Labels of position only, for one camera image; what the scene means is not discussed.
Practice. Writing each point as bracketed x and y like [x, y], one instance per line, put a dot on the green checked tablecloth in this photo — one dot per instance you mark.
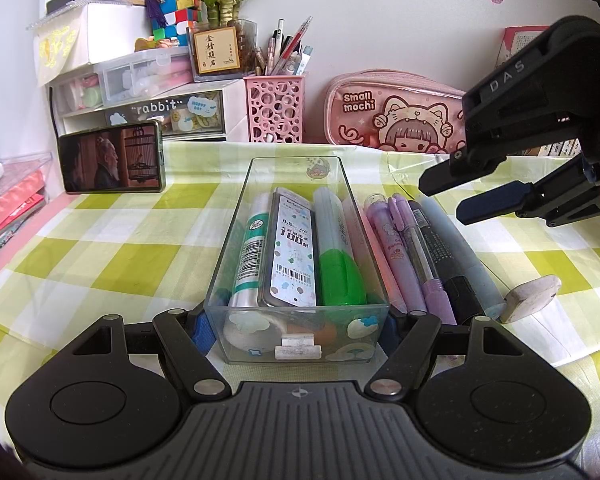
[130, 260]

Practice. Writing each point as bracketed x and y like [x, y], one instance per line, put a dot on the cartoon printed book slipcase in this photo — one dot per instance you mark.
[512, 42]

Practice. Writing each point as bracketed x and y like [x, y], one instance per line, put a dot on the lucky bamboo in glass vase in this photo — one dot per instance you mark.
[215, 50]

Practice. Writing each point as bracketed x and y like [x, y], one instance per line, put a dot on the white green glue stick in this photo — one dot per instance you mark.
[250, 250]

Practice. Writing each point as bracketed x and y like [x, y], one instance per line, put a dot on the pink highlighter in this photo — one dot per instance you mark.
[392, 290]

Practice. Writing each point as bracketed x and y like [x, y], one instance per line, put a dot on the purple clear mechanical pencil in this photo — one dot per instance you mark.
[437, 300]

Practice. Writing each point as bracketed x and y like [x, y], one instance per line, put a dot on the grey blue highlighter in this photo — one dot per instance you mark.
[475, 260]

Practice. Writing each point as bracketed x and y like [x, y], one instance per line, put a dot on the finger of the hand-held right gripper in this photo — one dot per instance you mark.
[490, 202]
[445, 177]

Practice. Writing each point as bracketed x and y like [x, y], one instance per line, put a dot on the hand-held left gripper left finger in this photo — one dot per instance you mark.
[202, 335]

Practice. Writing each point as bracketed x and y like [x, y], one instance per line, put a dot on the clear storage case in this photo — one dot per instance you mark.
[25, 195]

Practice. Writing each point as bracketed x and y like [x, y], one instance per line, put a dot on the purple cartoon print pen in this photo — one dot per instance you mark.
[390, 240]

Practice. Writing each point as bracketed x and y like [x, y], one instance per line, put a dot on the clear small drawer box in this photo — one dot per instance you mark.
[130, 77]

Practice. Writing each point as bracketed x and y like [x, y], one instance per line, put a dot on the small golden figurine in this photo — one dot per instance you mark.
[150, 44]

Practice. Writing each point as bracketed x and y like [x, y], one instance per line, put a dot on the black pencil lead case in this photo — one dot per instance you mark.
[290, 250]

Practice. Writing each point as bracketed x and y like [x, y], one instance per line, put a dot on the white drawer organiser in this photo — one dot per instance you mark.
[230, 110]

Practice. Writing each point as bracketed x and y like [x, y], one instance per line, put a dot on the white box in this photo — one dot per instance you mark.
[110, 30]

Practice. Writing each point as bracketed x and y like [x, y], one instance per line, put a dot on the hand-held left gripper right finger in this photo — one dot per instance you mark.
[387, 332]

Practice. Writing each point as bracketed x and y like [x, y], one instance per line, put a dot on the bunch of pens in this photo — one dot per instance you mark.
[285, 55]

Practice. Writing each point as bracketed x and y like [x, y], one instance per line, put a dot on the colourful puzzle cube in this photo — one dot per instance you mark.
[177, 5]

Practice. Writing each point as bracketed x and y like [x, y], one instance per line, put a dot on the green cap highlighter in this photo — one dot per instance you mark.
[340, 275]

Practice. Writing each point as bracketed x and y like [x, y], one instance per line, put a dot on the clear plastic organiser box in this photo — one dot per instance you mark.
[340, 355]

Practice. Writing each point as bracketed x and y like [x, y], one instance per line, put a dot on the yellow print plastic sheet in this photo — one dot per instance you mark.
[55, 45]

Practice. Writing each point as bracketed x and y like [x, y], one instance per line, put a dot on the white eraser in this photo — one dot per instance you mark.
[530, 297]

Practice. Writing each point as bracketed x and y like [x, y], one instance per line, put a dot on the pink perforated pen holder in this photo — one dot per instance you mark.
[275, 110]

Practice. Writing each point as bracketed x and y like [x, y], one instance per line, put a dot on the black smartphone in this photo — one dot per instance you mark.
[110, 160]

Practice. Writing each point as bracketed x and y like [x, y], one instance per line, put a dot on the pink cartoon pencil case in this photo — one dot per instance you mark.
[380, 110]

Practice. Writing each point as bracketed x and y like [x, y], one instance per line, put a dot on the black marker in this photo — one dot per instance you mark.
[465, 295]

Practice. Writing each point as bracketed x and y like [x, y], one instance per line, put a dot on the orange highlighter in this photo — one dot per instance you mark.
[320, 335]

